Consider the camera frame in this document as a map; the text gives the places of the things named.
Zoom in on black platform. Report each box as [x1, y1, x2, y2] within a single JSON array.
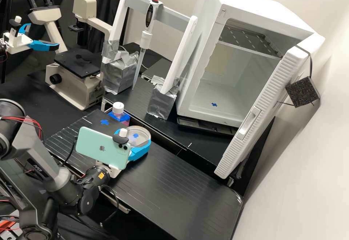
[[101, 74, 233, 169], [140, 58, 177, 84], [81, 139, 244, 240], [44, 108, 153, 178]]

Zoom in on white pipette stand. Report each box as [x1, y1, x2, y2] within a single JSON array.
[[101, 0, 199, 120]]

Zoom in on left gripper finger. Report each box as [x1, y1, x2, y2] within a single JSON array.
[[19, 23, 32, 37], [28, 40, 60, 52]]

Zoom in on small bottle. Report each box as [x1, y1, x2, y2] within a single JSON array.
[[112, 101, 126, 121]]

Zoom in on pipette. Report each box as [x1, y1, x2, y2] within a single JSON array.
[[132, 0, 164, 91]]

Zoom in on cream microscope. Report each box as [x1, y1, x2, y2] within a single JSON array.
[[27, 0, 114, 112]]

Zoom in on petri dish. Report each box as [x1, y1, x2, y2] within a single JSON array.
[[125, 125, 151, 148]]

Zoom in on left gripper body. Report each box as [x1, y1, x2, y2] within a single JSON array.
[[3, 31, 32, 55]]

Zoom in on right wrist camera phone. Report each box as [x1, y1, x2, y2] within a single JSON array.
[[75, 127, 132, 169]]

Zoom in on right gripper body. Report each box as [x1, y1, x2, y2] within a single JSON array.
[[95, 161, 122, 179]]

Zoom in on black cable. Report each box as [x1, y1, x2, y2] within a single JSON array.
[[62, 137, 78, 167]]

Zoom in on incubator door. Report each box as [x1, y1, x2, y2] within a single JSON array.
[[214, 33, 327, 180]]

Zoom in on white incubator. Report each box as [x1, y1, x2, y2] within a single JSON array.
[[174, 0, 316, 129]]

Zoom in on blue bottle holder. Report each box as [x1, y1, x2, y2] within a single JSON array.
[[107, 111, 132, 126]]

